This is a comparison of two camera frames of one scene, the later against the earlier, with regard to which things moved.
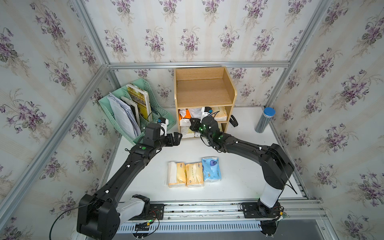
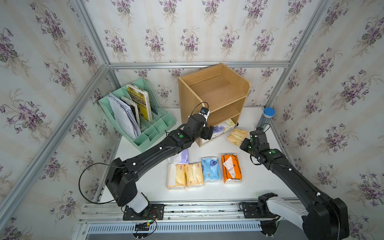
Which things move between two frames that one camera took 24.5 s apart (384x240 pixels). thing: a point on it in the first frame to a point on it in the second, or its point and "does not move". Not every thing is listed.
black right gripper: x=193 y=125 to x=242 y=146
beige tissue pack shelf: x=222 y=115 to x=237 y=136
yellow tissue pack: x=194 y=174 does not move
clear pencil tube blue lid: x=264 y=119 does not move
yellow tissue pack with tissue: x=175 y=176 does not move
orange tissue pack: x=184 y=114 to x=232 y=169
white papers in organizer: x=125 y=117 does not move
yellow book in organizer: x=141 y=98 does not move
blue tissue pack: x=211 y=169 does not move
